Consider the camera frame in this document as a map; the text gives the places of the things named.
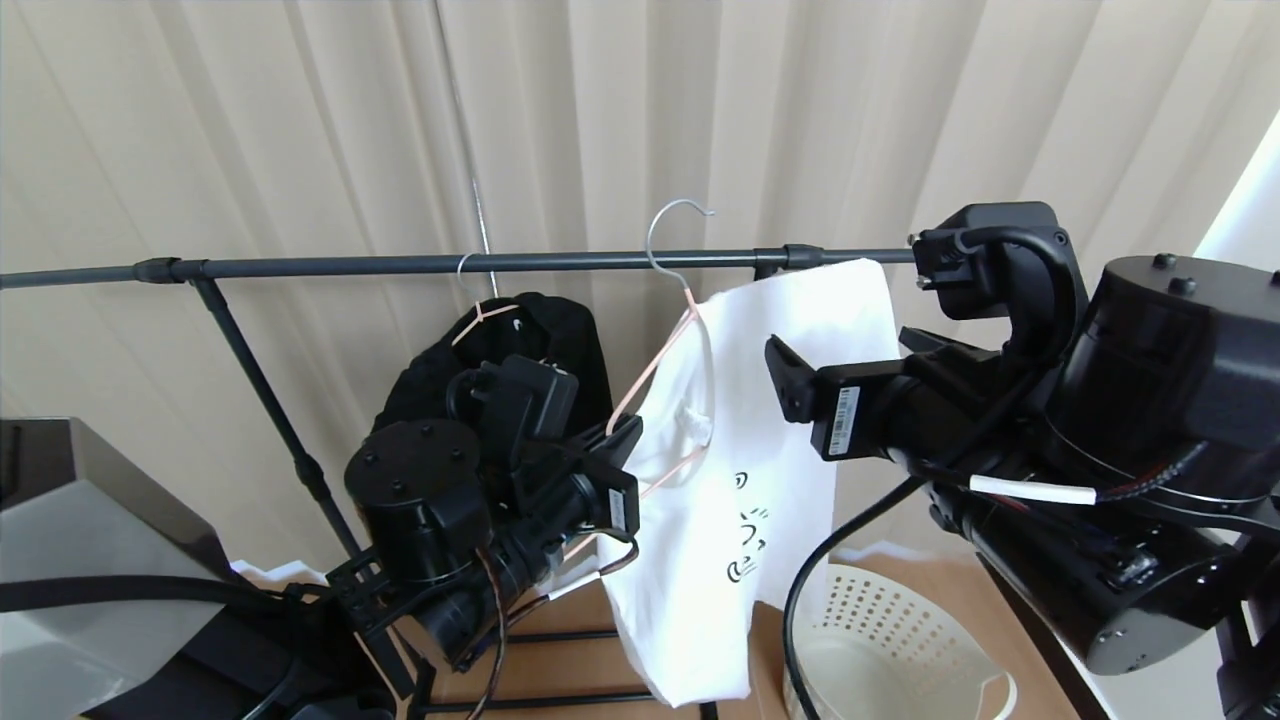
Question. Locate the black shorts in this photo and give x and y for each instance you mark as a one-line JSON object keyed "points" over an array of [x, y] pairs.
{"points": [[560, 340]]}

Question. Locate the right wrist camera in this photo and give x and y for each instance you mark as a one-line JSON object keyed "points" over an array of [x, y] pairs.
{"points": [[1000, 270]]}

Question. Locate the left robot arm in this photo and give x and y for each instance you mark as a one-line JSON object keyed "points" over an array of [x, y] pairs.
{"points": [[100, 540]]}

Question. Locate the black clothes rack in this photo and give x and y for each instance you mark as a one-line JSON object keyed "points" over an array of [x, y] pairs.
{"points": [[350, 266]]}

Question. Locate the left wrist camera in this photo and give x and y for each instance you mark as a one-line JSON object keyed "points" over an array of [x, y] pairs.
{"points": [[530, 400]]}

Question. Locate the beige curtain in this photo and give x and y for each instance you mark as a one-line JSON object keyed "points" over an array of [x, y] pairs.
{"points": [[250, 120]]}

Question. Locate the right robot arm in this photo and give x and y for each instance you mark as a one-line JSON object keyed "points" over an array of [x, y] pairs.
{"points": [[1170, 400]]}

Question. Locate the white laundry basket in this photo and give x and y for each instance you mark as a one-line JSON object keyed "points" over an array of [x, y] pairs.
{"points": [[900, 650]]}

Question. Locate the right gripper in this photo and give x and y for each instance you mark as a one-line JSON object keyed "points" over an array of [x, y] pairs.
{"points": [[900, 410]]}

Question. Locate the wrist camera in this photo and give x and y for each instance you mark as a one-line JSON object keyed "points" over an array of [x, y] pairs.
{"points": [[1000, 270], [530, 400]]}

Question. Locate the pink clothes hanger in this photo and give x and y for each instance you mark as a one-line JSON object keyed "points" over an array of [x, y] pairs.
{"points": [[485, 310], [650, 371]]}

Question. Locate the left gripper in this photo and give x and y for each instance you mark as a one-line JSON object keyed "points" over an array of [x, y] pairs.
{"points": [[560, 520]]}

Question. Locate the white printed t-shirt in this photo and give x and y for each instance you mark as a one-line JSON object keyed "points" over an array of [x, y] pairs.
{"points": [[790, 330]]}

